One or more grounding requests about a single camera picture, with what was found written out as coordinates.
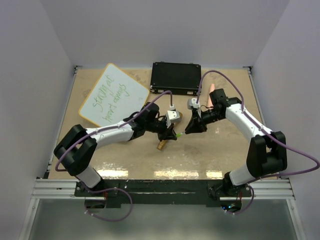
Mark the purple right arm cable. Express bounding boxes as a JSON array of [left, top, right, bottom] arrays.
[[196, 70, 320, 186]]

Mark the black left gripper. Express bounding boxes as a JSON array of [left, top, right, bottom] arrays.
[[145, 117, 178, 142]]

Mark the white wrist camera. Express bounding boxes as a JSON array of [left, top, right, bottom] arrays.
[[165, 110, 182, 126], [187, 97, 201, 110]]

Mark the gold microphone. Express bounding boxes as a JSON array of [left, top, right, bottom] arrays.
[[156, 111, 183, 151]]

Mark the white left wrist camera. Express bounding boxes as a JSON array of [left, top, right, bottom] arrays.
[[165, 110, 182, 126]]

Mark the yellow framed whiteboard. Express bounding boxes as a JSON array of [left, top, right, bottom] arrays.
[[78, 63, 150, 127]]

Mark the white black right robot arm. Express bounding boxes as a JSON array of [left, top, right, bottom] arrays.
[[184, 88, 288, 198]]

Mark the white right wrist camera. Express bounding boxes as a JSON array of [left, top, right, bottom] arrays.
[[187, 97, 201, 110]]

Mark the pink small object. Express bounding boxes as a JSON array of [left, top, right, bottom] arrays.
[[206, 83, 216, 110]]

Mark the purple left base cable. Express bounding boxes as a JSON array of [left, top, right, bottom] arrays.
[[84, 187, 133, 222]]

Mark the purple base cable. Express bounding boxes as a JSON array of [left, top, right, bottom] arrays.
[[84, 187, 133, 222], [223, 186, 256, 216]]

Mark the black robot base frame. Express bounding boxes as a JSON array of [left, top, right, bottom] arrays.
[[74, 179, 252, 210]]

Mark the black hard case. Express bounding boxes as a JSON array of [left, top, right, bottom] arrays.
[[149, 61, 202, 96]]

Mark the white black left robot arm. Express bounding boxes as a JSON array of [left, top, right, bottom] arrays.
[[53, 102, 181, 196]]

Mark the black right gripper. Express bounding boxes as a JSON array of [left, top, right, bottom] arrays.
[[184, 108, 223, 134]]

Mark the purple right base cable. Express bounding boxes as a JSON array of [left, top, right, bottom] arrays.
[[223, 186, 256, 216]]

